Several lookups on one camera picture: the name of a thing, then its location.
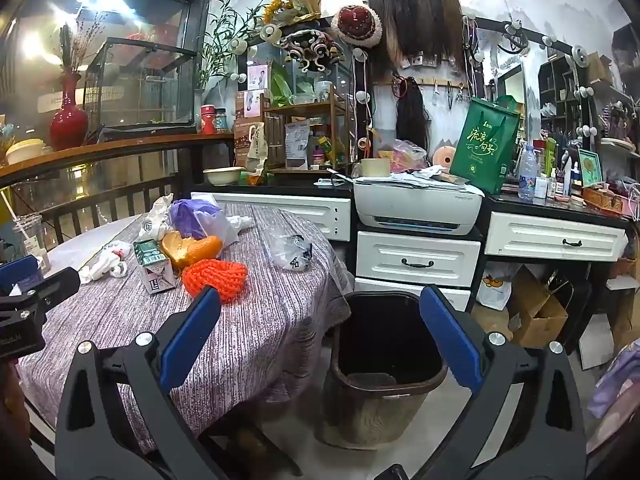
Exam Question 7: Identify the wide white drawer black handle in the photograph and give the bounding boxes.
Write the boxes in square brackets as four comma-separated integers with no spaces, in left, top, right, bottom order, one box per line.
[484,211,627,263]

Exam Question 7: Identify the green milk carton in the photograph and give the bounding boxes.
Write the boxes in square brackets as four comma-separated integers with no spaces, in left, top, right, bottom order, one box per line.
[132,238,177,295]

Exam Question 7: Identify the yellow sponge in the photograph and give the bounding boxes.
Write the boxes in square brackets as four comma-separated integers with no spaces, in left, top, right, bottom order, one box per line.
[160,231,224,269]

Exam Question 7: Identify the brown hair extensions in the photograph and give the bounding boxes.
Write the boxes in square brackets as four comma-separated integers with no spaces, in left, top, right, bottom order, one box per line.
[368,0,464,82]

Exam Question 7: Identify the pink plastic bag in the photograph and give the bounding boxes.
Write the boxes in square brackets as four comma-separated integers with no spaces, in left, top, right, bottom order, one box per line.
[376,138,429,174]

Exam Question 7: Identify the plastic cup with straw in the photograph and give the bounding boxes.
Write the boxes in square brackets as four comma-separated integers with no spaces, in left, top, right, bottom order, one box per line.
[0,187,52,273]

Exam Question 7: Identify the purple plastic bag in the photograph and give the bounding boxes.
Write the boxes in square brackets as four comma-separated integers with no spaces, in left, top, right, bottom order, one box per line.
[168,199,222,240]

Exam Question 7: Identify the beige tape roll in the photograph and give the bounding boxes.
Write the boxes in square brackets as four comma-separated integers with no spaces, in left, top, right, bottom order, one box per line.
[360,158,392,179]

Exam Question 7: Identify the white plastic bag dark logo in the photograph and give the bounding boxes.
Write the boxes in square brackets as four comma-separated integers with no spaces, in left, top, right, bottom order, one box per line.
[138,193,175,241]

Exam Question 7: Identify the large open cardboard box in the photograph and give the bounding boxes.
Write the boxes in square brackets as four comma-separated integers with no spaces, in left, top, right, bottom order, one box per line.
[506,264,569,349]

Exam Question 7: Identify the purple floral cloth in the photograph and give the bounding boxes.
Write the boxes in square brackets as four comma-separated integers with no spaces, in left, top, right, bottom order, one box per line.
[586,338,640,423]

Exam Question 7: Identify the white paper bag orange print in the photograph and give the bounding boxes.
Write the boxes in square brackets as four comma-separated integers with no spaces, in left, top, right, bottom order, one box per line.
[474,266,514,311]

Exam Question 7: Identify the green tote bag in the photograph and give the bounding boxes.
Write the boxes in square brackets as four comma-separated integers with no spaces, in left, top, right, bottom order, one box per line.
[449,95,522,196]

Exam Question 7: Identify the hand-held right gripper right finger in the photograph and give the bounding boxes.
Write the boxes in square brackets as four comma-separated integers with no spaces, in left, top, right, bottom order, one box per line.
[419,285,587,480]

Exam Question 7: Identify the cream plastic basin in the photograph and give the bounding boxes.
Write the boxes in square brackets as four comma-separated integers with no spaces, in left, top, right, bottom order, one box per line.
[4,138,47,166]

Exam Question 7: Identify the wooden shelf rack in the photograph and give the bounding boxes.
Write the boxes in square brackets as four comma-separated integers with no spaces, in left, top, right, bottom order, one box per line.
[260,91,352,174]

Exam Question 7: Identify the purple striped tablecloth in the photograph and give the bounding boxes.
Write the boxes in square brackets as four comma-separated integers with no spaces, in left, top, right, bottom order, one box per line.
[15,202,355,456]

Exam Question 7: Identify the dark brown trash bin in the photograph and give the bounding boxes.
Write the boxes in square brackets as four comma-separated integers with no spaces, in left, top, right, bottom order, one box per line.
[320,290,450,448]

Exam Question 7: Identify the green picture frame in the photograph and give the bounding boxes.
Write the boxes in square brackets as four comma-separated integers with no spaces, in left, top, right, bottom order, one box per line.
[577,148,604,187]

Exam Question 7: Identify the white drawer without handle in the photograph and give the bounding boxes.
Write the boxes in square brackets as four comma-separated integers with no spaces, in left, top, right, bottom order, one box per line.
[218,193,352,242]

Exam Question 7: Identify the red knitted hat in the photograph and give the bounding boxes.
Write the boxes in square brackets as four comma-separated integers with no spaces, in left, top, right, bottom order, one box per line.
[331,3,384,49]

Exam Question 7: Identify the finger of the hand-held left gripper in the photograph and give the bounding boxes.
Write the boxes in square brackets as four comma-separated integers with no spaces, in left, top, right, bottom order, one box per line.
[0,266,82,322]
[0,255,42,295]

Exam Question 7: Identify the wooden railing counter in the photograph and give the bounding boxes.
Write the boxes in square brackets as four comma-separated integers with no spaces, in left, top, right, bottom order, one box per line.
[0,131,237,246]

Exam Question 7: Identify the black hair bundle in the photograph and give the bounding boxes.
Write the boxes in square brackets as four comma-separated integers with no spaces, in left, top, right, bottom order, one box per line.
[396,76,432,152]

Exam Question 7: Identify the red vase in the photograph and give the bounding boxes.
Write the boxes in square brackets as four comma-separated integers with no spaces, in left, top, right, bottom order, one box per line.
[48,73,90,151]

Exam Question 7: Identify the cream bowl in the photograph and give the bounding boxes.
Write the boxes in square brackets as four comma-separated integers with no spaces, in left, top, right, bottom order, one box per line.
[202,166,246,187]

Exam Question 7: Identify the white printer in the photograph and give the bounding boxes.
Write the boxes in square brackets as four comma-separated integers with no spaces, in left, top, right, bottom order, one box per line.
[353,179,484,237]

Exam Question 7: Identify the orange foam mesh net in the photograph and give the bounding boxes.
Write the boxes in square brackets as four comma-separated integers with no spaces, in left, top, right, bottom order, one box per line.
[181,258,249,304]

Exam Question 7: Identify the grey purple trash item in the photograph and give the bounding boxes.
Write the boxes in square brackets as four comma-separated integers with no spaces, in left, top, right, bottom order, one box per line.
[194,206,257,249]

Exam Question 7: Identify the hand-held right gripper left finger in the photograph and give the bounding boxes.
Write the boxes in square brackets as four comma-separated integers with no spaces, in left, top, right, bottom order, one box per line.
[55,287,231,480]

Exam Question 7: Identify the clear water bottle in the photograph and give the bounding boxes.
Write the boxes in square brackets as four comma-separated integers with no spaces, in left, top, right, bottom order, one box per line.
[518,145,539,202]

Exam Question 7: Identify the glass tank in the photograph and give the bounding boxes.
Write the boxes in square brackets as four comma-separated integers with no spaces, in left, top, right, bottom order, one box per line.
[82,36,197,137]

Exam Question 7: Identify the sunflower bouquet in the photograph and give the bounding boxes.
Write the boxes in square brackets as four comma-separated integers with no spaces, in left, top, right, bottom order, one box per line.
[261,0,324,27]

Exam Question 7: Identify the clear plastic trash bag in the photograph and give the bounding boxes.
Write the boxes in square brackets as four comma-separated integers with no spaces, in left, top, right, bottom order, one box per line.
[79,240,133,284]

